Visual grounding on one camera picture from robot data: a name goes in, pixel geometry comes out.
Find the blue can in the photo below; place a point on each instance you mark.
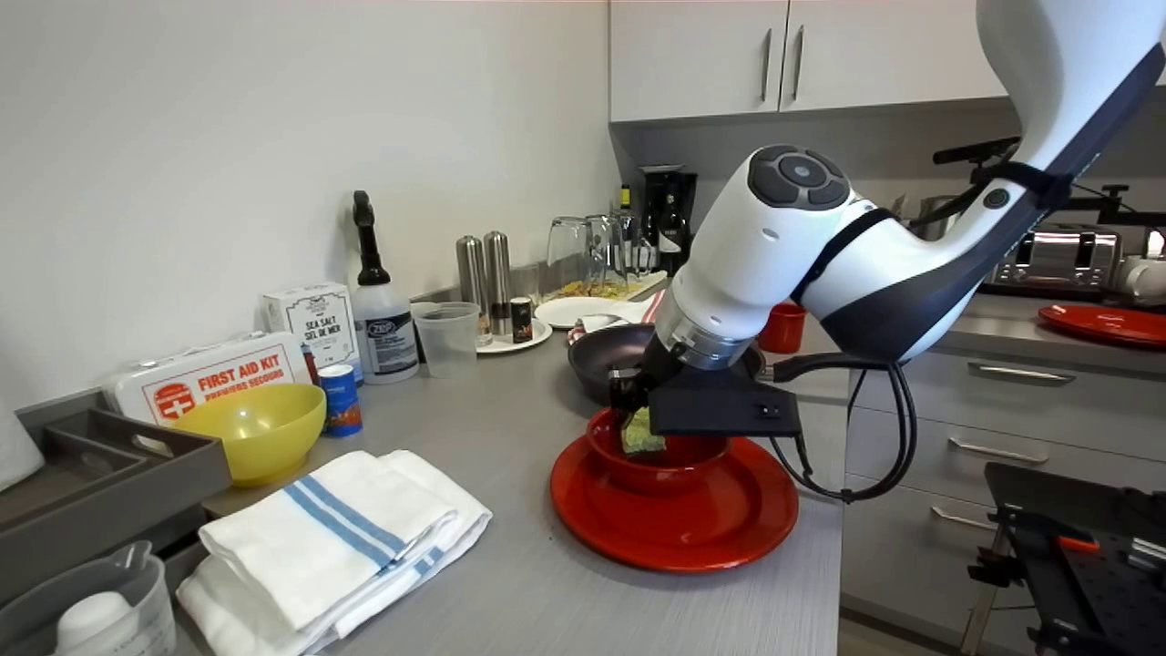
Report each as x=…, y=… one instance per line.
x=339, y=403

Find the black base board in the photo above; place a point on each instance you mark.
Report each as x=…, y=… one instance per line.
x=1096, y=595

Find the steel toaster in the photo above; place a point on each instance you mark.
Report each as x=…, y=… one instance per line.
x=1077, y=261

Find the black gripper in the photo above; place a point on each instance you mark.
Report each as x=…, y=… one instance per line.
x=639, y=385

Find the small white carton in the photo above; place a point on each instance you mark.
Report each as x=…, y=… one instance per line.
x=313, y=322

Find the black coffee machine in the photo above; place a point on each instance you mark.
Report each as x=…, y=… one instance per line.
x=670, y=205

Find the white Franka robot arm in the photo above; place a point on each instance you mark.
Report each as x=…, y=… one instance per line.
x=875, y=255

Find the black boom rod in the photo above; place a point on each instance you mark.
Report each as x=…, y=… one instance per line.
x=1116, y=205

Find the white towel blue stripe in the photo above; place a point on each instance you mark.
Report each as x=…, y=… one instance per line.
x=331, y=547

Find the upturned clear wine glass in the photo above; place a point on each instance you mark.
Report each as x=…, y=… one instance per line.
x=568, y=255
x=604, y=243

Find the yellow sponge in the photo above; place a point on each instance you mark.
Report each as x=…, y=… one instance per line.
x=644, y=434

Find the grey tray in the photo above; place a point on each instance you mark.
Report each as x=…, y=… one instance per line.
x=110, y=474

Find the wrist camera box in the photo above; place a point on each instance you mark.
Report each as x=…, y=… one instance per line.
x=732, y=406

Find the white spray bottle black nozzle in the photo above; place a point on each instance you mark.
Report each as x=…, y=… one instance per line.
x=387, y=329

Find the large white plate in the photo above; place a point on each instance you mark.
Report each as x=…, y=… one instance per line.
x=588, y=312

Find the yellow bowl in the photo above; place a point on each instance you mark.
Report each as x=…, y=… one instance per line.
x=248, y=432

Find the red cup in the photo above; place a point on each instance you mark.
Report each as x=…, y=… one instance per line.
x=785, y=329

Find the red plate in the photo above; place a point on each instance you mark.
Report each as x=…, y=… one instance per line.
x=679, y=535
x=1106, y=326

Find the clear plastic jug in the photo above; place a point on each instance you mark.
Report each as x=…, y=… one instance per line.
x=87, y=607

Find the small dark spice jar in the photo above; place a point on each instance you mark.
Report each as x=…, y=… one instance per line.
x=524, y=322

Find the orange black clamp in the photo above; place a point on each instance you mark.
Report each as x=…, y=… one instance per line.
x=1077, y=547

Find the white wall cabinet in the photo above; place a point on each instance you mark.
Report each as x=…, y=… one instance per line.
x=693, y=55

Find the steel shaker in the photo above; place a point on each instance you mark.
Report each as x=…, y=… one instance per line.
x=496, y=278
x=467, y=267

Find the white first aid kit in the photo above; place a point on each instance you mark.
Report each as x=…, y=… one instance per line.
x=207, y=377

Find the black camera on stand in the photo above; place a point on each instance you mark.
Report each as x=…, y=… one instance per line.
x=972, y=149

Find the grey counter cabinet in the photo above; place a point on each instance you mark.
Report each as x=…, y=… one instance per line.
x=1096, y=413

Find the small white plate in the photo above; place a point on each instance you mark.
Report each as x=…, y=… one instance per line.
x=516, y=346

